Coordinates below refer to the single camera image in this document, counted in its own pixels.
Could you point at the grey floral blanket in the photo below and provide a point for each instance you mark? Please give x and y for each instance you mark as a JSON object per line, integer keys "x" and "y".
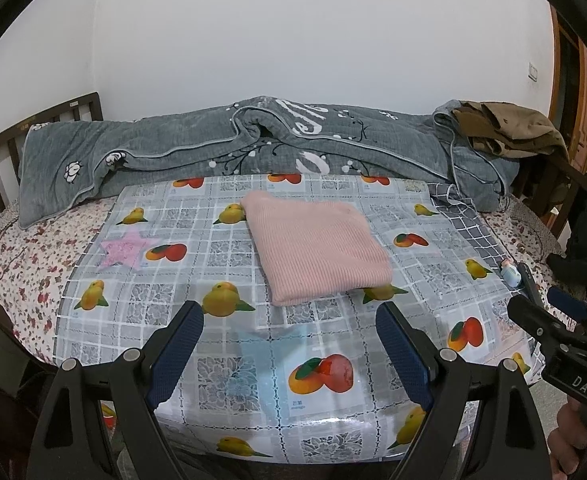
{"x": 183, "y": 155}

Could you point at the floral bed sheet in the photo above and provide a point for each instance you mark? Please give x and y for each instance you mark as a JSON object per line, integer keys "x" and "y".
{"x": 28, "y": 270}

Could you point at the grey checked cloth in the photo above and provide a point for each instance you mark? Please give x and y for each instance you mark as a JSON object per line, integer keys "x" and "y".
{"x": 466, "y": 220}

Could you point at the pink knit sweater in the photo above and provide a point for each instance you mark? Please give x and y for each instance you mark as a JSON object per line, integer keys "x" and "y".
{"x": 313, "y": 250}

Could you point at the wooden door frame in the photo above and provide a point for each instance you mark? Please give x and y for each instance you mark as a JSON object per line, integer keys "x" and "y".
{"x": 581, "y": 90}

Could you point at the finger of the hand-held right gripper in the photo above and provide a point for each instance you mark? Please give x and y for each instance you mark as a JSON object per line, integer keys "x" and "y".
{"x": 536, "y": 317}
{"x": 568, "y": 304}

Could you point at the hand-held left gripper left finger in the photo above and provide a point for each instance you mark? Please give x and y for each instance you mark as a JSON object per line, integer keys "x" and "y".
{"x": 181, "y": 355}

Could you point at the fruit-printed plastic tablecloth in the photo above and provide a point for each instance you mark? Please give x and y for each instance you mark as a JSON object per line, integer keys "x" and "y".
{"x": 253, "y": 340}

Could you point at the person's right hand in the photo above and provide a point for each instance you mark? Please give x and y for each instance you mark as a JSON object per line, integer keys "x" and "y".
{"x": 566, "y": 445}

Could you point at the white wall socket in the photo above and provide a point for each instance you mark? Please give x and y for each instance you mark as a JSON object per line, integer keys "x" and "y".
{"x": 533, "y": 72}

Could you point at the small light blue figurine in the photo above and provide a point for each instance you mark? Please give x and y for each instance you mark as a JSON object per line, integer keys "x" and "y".
{"x": 511, "y": 274}

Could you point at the brown jacket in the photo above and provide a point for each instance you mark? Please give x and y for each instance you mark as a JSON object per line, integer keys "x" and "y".
{"x": 508, "y": 127}

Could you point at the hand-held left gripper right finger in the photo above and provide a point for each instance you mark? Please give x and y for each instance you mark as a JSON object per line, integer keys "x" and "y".
{"x": 403, "y": 355}

